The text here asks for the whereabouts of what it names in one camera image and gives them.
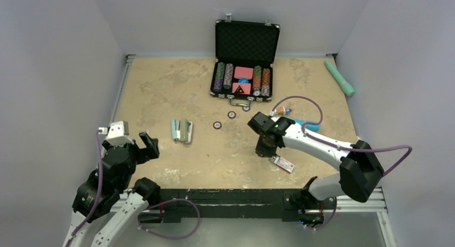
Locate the green white stapler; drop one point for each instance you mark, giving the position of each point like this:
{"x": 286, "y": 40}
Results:
{"x": 185, "y": 131}

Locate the mint green cylinder tool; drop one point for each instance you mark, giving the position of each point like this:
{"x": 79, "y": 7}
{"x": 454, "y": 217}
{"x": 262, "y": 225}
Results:
{"x": 346, "y": 87}

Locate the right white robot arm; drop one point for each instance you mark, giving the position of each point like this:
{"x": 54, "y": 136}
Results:
{"x": 358, "y": 169}

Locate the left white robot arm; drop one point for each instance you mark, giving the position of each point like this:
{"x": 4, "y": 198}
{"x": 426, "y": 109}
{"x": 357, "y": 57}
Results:
{"x": 144, "y": 193}

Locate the red white staple box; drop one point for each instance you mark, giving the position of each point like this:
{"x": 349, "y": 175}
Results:
{"x": 282, "y": 163}

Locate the small colourful figurine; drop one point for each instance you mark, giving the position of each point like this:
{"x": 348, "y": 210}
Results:
{"x": 283, "y": 110}

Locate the black poker chip case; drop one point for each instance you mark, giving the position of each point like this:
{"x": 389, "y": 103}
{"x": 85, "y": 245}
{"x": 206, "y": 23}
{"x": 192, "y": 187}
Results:
{"x": 244, "y": 44}

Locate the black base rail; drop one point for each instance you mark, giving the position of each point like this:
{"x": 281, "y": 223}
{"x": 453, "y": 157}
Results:
{"x": 287, "y": 204}

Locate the blue pen tool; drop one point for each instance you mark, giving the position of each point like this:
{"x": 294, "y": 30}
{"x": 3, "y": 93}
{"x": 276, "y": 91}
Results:
{"x": 310, "y": 125}

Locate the pink card deck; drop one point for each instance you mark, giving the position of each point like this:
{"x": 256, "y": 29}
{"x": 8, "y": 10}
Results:
{"x": 243, "y": 72}
{"x": 241, "y": 88}

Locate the aluminium frame rail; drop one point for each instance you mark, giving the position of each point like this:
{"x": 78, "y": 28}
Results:
{"x": 102, "y": 190}

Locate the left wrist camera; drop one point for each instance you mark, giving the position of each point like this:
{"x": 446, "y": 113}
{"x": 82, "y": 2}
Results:
{"x": 116, "y": 134}

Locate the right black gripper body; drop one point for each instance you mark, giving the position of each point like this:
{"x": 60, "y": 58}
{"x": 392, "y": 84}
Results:
{"x": 263, "y": 147}

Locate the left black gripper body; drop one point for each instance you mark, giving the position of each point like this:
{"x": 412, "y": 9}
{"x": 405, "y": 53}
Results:
{"x": 137, "y": 155}

